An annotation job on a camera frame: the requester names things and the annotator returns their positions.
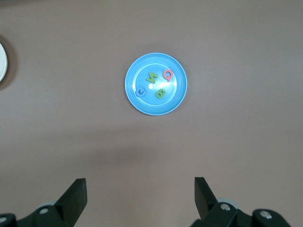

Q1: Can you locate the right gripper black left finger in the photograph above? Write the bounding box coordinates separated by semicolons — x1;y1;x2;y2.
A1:
0;177;88;227

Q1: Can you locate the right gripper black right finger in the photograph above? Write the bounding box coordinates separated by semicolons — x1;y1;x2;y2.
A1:
188;176;291;227

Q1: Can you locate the green foam letter B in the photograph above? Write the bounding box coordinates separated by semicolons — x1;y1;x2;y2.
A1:
154;88;167;100

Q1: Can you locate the pink foam letter Q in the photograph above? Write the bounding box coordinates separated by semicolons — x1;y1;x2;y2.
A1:
162;69;174;82

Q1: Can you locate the green foam letter N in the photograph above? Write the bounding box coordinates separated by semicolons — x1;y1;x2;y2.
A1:
145;72;159;84

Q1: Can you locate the blue plate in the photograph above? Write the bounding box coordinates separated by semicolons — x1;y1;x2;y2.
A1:
125;52;188;117

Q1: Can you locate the beige plate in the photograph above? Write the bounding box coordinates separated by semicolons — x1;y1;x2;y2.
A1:
0;42;9;82

